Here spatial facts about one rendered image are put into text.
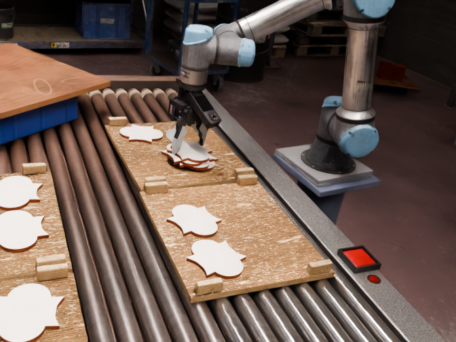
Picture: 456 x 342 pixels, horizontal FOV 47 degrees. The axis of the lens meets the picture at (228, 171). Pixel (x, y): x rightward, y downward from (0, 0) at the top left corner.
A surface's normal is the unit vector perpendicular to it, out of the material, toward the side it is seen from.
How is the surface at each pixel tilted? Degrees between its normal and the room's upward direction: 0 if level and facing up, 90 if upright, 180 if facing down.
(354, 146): 96
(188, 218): 0
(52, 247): 0
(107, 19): 90
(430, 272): 0
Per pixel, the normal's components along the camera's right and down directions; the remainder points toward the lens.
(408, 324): 0.15, -0.87
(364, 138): 0.16, 0.58
